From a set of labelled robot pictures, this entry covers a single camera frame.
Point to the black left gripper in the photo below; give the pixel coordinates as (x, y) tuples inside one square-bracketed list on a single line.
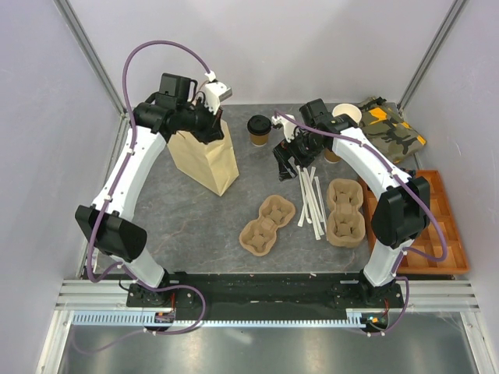
[(213, 131)]

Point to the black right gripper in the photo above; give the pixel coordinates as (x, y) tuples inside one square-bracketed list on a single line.
[(283, 151)]

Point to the brown paper takeout bag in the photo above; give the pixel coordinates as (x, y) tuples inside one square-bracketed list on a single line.
[(212, 165)]

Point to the black plastic cup lid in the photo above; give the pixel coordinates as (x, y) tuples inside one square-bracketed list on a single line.
[(259, 125)]

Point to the cardboard cup carrier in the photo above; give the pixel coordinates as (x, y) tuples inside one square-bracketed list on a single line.
[(345, 223), (259, 235)]

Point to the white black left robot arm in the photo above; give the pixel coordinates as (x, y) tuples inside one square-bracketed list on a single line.
[(107, 223)]

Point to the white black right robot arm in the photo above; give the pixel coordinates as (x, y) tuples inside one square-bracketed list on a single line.
[(403, 201)]

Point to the white wrapped straw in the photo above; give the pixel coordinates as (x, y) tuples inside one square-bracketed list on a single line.
[(321, 226), (303, 215), (306, 197), (313, 207)]

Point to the stack of paper cups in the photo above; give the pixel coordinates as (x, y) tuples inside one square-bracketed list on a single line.
[(347, 113)]

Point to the camouflage fabric cloth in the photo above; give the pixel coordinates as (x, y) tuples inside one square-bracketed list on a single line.
[(388, 131)]

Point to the orange compartment tray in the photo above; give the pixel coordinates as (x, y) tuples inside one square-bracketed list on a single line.
[(456, 262)]

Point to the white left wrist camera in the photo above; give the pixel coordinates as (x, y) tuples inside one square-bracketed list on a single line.
[(215, 92)]

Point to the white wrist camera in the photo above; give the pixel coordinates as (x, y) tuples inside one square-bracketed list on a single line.
[(215, 92), (286, 126)]

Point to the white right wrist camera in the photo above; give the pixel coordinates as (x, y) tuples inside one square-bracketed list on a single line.
[(286, 126)]

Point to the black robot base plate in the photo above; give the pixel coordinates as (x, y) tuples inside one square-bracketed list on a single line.
[(226, 294)]

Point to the white slotted cable duct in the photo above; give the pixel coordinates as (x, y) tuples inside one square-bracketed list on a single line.
[(157, 319)]

